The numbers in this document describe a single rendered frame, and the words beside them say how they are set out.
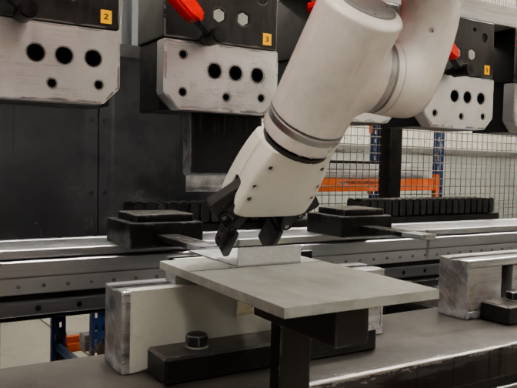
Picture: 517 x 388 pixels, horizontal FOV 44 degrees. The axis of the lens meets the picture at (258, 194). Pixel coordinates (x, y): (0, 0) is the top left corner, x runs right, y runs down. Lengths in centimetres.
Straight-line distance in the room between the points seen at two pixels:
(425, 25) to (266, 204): 25
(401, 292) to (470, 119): 47
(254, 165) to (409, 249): 72
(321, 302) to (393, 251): 77
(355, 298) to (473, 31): 57
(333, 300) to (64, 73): 35
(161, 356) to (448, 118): 54
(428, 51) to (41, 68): 38
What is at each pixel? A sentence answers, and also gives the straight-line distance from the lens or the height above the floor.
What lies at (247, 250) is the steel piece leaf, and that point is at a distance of 72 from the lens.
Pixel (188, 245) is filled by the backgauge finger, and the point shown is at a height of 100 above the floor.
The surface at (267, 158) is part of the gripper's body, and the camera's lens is 66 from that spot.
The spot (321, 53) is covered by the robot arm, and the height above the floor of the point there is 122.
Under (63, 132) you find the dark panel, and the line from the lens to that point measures 125.
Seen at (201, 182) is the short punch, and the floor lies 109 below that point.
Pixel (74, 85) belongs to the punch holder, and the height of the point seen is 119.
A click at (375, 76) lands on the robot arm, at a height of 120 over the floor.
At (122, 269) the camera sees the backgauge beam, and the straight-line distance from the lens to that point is 102.
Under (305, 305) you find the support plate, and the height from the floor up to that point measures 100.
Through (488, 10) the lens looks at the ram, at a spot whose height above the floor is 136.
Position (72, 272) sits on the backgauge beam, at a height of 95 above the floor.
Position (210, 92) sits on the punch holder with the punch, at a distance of 75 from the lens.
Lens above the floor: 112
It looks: 3 degrees down
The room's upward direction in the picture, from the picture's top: 1 degrees clockwise
